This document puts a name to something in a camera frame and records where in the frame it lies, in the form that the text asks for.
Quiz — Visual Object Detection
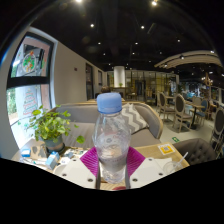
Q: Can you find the yellow code sticker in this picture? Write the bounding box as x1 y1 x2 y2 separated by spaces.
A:
157 143 176 156

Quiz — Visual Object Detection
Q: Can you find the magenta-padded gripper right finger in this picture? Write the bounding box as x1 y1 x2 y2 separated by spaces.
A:
124 145 167 190

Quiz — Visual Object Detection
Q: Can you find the food picture menu sheet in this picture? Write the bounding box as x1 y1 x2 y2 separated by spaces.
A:
61 148 88 160

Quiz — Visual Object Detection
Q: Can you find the clear blue-capped water bottle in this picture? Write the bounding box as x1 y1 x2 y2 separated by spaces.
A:
92 92 132 185

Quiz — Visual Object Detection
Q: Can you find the group of ceiling lights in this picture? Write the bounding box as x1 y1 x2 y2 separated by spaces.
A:
74 0 218 58

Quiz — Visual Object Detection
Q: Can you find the group of dining chairs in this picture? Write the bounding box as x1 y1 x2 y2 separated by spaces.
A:
155 91 224 148

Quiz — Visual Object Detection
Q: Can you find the grey white chevron cushion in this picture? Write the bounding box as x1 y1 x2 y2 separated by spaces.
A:
120 102 149 135

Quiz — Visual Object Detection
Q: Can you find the green potted plant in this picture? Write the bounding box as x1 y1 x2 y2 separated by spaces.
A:
18 104 86 154

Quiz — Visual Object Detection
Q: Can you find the dark grey tufted armchair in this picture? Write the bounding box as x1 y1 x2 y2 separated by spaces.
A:
173 137 218 166

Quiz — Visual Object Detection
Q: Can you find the grey curved sofa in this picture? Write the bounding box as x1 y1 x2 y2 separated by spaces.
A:
49 100 164 149

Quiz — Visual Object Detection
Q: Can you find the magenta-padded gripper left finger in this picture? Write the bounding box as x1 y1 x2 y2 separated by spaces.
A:
59 145 102 190

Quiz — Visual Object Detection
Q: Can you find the clear plastic cup with straw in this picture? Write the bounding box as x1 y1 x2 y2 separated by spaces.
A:
163 151 189 174

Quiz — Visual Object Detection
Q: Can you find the white paper napkin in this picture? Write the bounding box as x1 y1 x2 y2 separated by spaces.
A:
151 156 174 171

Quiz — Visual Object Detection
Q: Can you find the person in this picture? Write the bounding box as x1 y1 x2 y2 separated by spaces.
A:
99 85 112 94

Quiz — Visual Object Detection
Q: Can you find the small light blue box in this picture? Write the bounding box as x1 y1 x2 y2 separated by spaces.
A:
45 151 61 171

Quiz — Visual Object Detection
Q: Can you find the window with festive decorations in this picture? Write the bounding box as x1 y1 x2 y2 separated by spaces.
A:
5 31 56 128

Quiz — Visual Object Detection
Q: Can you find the wooden card holder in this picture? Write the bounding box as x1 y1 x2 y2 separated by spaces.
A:
29 139 48 160

